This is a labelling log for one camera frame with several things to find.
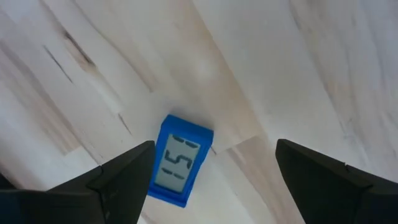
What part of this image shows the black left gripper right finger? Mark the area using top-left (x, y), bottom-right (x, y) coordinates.
top-left (275, 138), bottom-right (398, 224)

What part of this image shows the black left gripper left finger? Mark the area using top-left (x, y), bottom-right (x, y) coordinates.
top-left (0, 140), bottom-right (156, 224)

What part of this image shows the blue digital timer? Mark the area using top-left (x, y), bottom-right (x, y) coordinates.
top-left (147, 114), bottom-right (215, 208)

